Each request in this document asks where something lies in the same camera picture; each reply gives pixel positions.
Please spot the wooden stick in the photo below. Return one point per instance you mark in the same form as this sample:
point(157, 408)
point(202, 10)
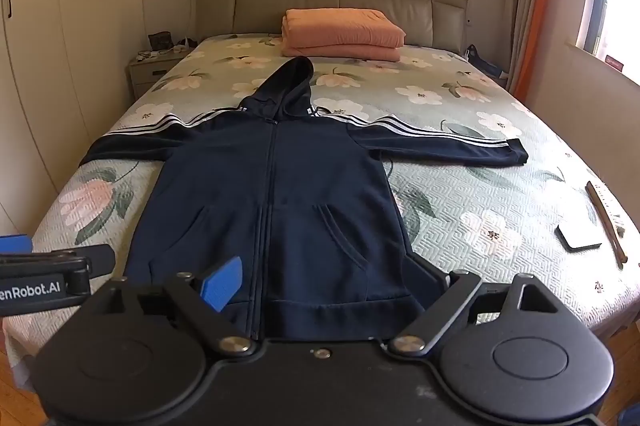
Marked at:
point(606, 222)

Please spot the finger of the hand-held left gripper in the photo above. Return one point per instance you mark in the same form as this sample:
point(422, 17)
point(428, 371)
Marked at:
point(55, 258)

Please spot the beige nightstand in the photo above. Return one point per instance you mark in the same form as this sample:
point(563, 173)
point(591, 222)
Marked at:
point(150, 73)

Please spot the dark blue bag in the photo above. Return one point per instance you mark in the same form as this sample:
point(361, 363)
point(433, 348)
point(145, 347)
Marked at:
point(482, 62)

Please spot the small red box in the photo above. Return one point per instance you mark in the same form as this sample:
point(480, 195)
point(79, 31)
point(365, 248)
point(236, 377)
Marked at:
point(615, 62)

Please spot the white wardrobe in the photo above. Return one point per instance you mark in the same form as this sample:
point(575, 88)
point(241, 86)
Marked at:
point(55, 31)

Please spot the floral quilted bedspread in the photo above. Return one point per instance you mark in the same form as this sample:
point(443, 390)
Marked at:
point(450, 131)

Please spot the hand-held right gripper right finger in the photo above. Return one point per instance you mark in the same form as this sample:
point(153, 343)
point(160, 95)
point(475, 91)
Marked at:
point(450, 301)

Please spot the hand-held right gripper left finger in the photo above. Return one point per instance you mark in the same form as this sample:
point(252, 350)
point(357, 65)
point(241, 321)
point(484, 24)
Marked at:
point(223, 284)

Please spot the orange curtain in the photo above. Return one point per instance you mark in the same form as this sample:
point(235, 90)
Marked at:
point(537, 6)

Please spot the dark brown pouch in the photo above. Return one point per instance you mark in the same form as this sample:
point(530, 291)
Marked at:
point(160, 39)

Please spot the pink pillow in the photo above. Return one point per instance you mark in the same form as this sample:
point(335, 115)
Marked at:
point(340, 33)

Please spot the navy striped zip hoodie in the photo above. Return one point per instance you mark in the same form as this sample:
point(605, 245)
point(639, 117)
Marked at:
point(280, 206)

